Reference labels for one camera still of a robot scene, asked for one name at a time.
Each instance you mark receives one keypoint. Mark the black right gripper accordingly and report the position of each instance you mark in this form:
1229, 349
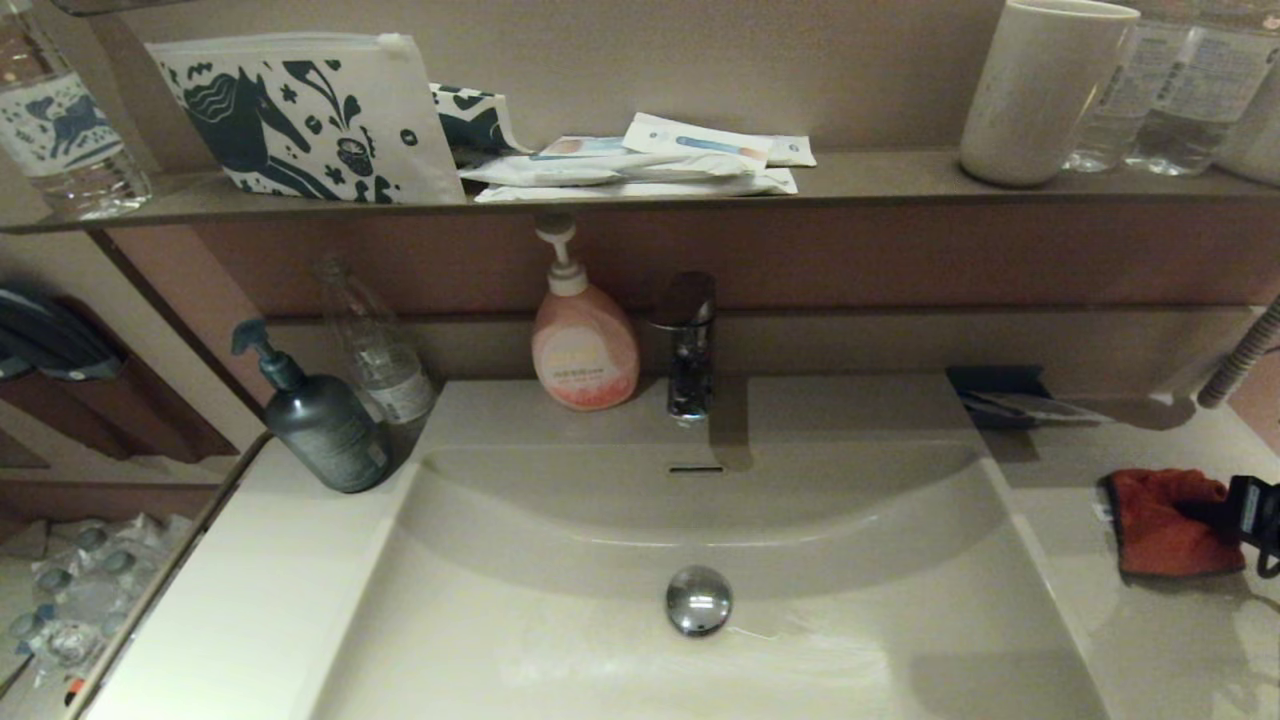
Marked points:
1258, 510

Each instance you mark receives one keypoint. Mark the orange-red microfibre cloth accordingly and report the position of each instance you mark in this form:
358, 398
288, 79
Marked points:
1150, 540

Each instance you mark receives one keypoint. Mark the chrome lever faucet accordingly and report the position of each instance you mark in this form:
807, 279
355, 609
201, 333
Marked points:
690, 372

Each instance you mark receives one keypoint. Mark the white ceramic sink basin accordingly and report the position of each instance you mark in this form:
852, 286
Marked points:
560, 650

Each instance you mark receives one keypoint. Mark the dark teal box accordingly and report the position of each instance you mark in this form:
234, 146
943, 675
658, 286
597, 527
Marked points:
985, 381

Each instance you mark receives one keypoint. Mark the white ceramic cup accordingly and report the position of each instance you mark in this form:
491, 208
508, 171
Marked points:
1258, 140
1035, 100

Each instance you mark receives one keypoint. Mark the clear water bottle white label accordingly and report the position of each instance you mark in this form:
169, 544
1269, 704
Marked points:
1195, 100
1108, 130

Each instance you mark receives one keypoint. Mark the chrome drain stopper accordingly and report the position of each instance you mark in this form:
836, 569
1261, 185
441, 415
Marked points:
698, 600

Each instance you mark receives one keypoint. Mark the white toothbrush sachet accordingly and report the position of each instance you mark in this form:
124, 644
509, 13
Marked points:
690, 137

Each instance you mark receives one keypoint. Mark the pink soap pump bottle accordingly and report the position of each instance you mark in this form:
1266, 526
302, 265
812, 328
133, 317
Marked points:
585, 360

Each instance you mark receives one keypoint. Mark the flat white sachet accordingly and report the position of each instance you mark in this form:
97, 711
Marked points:
640, 190

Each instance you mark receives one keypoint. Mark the white sachet with pink print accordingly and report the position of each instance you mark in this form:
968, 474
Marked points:
580, 147

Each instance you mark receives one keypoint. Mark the long white sachet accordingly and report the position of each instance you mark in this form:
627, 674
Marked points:
556, 172

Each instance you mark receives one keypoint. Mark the small white patterned pouch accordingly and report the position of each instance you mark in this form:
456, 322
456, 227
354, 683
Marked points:
471, 121

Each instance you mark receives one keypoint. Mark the empty clear plastic bottle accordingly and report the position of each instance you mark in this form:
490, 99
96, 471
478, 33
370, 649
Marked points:
383, 370

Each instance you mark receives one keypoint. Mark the dark teal pump bottle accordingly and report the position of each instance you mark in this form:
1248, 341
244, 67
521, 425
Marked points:
325, 440

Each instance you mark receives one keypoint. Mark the white horse print pouch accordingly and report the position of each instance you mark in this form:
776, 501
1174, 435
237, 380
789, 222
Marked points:
398, 107

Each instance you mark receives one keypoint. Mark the shrink-wrapped water bottle pack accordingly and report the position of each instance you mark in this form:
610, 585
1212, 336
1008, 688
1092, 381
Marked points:
80, 600

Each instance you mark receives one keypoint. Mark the dark blue folded bag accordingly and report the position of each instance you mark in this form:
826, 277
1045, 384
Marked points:
50, 340

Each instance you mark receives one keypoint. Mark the water bottle blue print label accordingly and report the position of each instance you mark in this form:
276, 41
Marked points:
66, 130

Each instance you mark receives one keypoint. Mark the brown wall shelf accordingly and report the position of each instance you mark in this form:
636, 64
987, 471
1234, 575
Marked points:
880, 183

